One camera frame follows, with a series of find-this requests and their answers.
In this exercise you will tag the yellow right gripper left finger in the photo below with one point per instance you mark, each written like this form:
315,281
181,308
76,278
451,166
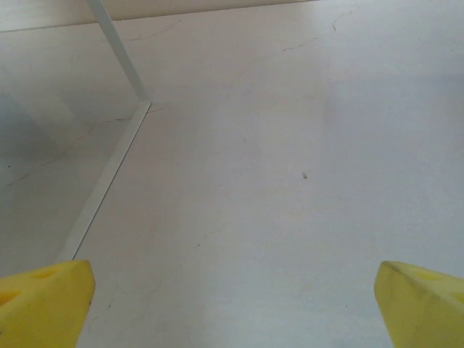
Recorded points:
43,308

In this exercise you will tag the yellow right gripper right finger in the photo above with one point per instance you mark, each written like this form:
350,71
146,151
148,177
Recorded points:
424,311

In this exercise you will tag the wooden shelf with white frame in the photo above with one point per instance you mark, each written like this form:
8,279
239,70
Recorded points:
122,54

